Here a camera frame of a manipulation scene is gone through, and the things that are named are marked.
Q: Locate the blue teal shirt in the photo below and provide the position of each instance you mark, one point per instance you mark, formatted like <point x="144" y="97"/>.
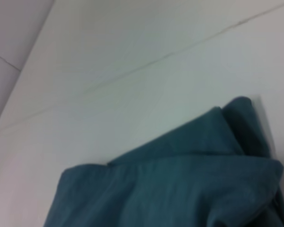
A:
<point x="180" y="184"/>

